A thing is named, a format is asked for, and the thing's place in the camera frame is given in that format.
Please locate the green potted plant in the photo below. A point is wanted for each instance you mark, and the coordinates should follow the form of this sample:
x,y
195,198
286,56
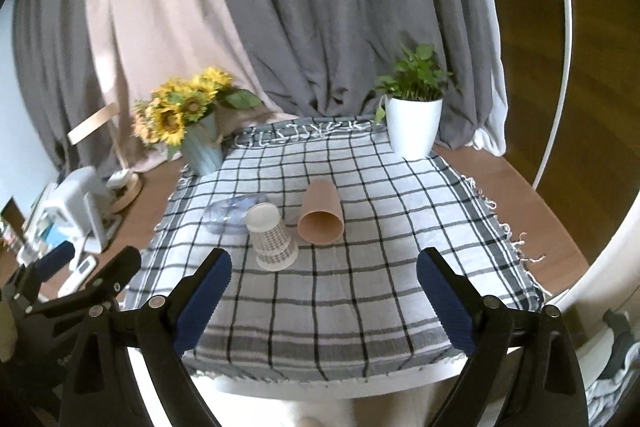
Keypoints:
x,y
417,74

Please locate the wooden desk lamp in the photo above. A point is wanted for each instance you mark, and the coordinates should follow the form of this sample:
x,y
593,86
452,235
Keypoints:
x,y
125,194

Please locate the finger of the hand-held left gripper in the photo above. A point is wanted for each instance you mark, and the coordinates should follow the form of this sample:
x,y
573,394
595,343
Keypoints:
x,y
56,258
119,264

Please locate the sunflower bouquet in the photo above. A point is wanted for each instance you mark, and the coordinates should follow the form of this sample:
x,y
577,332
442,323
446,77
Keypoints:
x,y
172,112

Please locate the white tabletop device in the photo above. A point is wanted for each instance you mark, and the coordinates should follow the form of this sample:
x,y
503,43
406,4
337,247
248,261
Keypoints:
x,y
75,207

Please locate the white patterned paper cup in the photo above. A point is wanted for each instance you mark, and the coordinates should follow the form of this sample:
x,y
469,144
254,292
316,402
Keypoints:
x,y
271,241

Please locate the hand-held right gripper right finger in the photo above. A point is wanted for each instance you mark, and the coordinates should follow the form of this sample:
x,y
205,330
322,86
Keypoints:
x,y
446,304

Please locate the pink curtain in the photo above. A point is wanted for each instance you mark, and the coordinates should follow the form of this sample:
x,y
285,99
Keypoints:
x,y
160,7

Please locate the blue ribbed vase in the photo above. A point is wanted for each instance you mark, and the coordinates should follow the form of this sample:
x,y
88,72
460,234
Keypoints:
x,y
202,149

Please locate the white hoop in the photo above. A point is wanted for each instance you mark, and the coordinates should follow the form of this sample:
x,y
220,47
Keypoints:
x,y
564,7

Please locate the white remote control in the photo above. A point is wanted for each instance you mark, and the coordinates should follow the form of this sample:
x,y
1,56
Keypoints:
x,y
80,274

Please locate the white sheer curtain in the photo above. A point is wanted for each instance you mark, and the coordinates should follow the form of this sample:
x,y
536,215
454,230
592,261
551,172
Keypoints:
x,y
492,97

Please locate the brown cup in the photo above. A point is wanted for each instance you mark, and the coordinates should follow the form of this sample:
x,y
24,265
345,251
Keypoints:
x,y
320,209

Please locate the white plant pot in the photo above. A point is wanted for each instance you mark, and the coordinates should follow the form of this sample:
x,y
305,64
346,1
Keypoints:
x,y
414,127

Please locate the grey curtain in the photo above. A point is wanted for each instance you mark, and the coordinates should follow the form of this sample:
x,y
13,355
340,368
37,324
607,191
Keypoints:
x,y
340,7
55,57

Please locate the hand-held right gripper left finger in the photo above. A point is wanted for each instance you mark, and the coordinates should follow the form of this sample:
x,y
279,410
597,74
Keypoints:
x,y
204,304

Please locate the checked tablecloth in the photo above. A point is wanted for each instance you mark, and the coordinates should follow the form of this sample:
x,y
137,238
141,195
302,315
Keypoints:
x,y
350,287

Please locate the clear plastic cup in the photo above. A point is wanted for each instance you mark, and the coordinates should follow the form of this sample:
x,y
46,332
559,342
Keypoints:
x,y
225,214

